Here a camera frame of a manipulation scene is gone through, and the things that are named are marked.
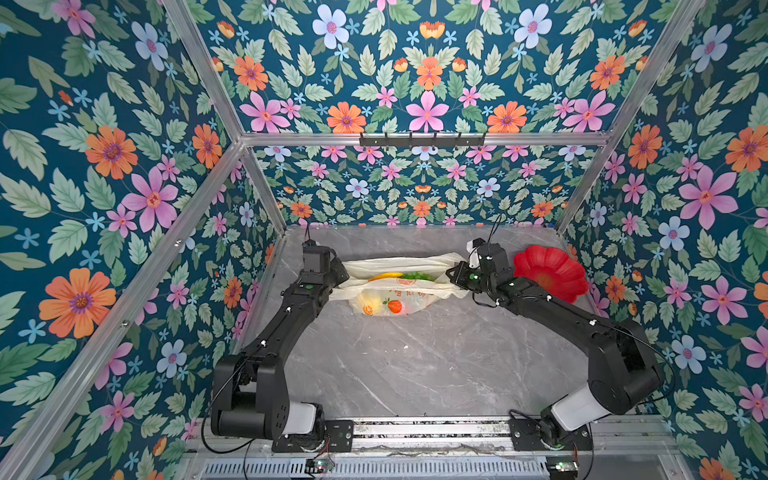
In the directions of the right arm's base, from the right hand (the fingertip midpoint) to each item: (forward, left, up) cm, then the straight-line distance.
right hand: (446, 268), depth 86 cm
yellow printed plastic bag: (-7, +14, +1) cm, 16 cm away
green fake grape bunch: (+6, +8, -11) cm, 15 cm away
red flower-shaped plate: (+12, -41, -16) cm, 46 cm away
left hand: (+2, +30, +3) cm, 30 cm away
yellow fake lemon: (+4, +19, -9) cm, 21 cm away
